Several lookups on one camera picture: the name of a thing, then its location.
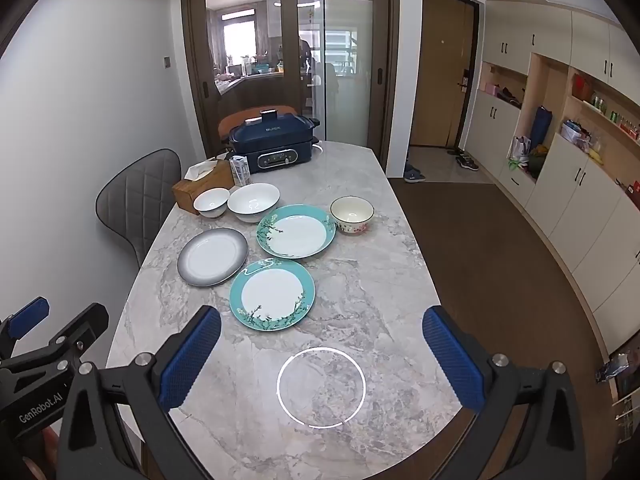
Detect pink floral bowl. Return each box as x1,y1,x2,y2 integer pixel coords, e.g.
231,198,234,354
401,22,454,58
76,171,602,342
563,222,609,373
329,195,376,235

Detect brown sliding glass door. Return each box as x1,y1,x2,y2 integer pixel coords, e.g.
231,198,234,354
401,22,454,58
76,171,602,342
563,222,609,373
294,0,402,151
181,0,298,161

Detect grey quilted chair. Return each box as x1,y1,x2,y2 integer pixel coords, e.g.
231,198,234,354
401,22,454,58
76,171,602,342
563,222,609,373
95,148,183,272

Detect white shopping bag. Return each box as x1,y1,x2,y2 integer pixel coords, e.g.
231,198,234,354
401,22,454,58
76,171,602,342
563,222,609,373
508,135,532,169

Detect navy electric hot pot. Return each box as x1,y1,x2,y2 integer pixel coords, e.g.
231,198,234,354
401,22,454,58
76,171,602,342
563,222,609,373
227,108,324,175

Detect deep teal floral plate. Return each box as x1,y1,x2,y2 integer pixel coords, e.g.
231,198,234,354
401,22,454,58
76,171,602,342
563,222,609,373
256,203,337,260

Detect clear plastic container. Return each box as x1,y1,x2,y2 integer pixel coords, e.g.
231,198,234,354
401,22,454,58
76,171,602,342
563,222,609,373
559,119,592,149

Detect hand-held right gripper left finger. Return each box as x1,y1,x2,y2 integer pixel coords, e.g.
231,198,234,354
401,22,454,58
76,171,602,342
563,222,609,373
57,305,223,480

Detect blue packet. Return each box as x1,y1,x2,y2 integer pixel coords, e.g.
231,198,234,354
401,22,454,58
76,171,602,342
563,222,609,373
594,351,632,384

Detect blue bag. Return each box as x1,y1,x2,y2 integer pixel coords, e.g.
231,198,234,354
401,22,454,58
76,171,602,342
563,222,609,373
529,104,554,149

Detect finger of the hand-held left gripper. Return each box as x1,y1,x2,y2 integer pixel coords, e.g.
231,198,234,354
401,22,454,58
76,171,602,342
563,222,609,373
0,296,51,357
0,302,110,377

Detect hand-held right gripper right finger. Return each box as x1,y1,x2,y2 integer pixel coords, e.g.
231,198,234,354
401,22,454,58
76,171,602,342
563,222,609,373
421,304,588,480

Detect red bag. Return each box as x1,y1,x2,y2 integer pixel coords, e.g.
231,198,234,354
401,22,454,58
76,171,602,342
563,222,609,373
572,73,594,101

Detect white tissue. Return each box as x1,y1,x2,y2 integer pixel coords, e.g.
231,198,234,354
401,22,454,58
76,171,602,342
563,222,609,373
184,158,219,181

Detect orange chair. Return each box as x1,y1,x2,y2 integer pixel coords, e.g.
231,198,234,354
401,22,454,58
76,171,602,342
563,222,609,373
217,105,300,144

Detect white wall cabinet unit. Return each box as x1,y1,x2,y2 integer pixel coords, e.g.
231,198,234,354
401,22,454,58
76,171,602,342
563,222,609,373
469,0,640,358

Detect green drink cans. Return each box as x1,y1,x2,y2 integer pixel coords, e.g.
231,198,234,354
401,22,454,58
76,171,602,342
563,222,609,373
591,91,622,122

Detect small white bowl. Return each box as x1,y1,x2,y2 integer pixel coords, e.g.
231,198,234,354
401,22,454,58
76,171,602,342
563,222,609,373
192,187,231,219

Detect grey rimmed white plate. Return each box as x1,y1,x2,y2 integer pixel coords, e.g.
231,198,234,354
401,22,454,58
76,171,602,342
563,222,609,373
177,227,250,289

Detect brown entry door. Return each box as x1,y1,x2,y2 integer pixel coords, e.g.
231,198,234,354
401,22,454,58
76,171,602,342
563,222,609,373
409,0,482,150

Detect wooden tissue box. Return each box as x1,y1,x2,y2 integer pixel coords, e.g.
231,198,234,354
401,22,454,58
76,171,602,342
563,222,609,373
171,160,236,216

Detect small milk carton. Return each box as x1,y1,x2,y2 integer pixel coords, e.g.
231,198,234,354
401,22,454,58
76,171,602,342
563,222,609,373
229,154,251,187

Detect large white bowl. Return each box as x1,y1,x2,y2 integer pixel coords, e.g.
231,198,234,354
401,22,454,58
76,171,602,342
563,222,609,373
227,182,281,225

